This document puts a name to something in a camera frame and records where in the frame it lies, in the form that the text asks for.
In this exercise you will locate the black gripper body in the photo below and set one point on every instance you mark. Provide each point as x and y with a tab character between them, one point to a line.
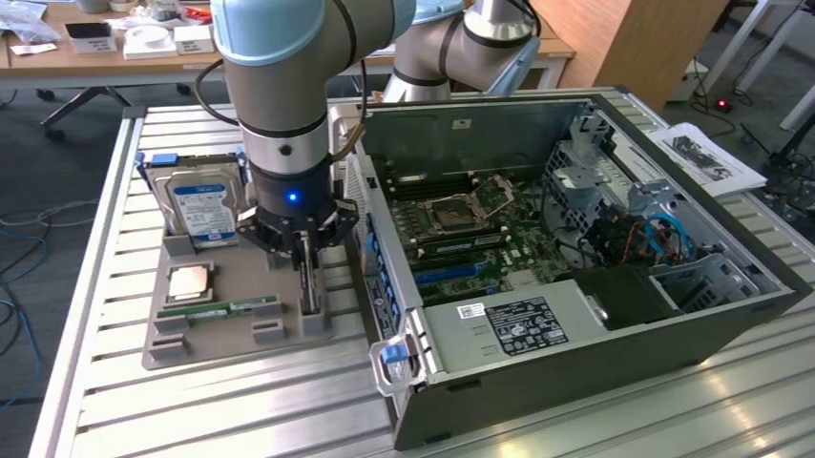
293	200

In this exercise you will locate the graphics card with black fan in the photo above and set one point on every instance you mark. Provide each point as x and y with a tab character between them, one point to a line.
311	291

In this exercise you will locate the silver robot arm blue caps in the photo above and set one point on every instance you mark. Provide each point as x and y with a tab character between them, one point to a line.
281	95

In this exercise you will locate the blue card retention clip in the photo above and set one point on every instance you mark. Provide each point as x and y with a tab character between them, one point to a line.
378	251
394	304
389	286
374	235
383	268
370	220

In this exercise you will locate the hard disk in blue caddy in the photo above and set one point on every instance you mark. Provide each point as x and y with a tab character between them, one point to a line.
198	205

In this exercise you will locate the grey plastic parts rack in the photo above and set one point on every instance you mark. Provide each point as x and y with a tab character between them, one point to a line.
242	286

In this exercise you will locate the copper coloured CPU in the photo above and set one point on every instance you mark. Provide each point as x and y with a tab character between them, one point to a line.
189	282

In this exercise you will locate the CPU socket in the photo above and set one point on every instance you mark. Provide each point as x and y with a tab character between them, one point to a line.
454	212

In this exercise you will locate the green RAM stick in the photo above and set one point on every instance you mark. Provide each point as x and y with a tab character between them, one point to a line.
210	309

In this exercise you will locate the RAM stick with label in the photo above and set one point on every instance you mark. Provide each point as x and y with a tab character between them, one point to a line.
462	245

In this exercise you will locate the beige case latch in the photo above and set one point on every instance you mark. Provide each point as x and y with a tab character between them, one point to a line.
343	114

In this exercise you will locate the metal socket cover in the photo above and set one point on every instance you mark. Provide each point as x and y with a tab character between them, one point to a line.
498	195

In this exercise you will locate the green motherboard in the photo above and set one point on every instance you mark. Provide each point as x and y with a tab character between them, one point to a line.
529	248

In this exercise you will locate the grey power supply black label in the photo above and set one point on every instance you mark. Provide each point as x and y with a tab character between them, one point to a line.
458	343

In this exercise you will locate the perforated metal drive cage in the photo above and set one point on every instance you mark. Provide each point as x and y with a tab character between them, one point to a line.
573	191

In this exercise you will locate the small white box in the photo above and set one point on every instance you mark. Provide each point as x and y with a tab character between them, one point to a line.
193	40

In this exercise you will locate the flat white box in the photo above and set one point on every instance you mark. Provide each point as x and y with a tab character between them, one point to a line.
150	53

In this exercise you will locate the black caster base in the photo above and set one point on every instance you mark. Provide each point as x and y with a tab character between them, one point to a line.
83	106

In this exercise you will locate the red package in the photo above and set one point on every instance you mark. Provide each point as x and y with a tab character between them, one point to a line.
198	14

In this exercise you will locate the white tape roll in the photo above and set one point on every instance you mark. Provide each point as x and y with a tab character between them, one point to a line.
133	38

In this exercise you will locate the black and white box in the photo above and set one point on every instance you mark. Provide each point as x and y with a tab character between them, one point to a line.
93	45

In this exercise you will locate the white cup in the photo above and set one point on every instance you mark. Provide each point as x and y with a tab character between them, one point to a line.
119	5

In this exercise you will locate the dark grey open PC case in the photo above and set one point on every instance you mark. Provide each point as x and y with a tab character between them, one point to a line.
573	396

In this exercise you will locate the grey cup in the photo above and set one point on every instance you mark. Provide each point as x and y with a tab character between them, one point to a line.
94	6

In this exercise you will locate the white card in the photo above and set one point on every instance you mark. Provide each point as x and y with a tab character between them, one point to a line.
33	49

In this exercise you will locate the clear plastic bag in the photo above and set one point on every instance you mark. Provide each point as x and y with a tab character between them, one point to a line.
29	26

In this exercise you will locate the silver metal disk bay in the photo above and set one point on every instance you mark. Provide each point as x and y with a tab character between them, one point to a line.
701	286

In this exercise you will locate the printed paper stack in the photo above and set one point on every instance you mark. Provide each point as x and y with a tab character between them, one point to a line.
708	162

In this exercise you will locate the wooden cabinet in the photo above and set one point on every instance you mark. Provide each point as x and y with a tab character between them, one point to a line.
643	47

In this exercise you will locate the black power strip red light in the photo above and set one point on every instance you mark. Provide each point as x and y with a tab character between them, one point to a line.
722	106

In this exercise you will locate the black tripod stand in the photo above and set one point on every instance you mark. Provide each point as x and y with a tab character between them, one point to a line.
790	181

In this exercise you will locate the white desk frame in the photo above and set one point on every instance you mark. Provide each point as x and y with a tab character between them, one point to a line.
732	43

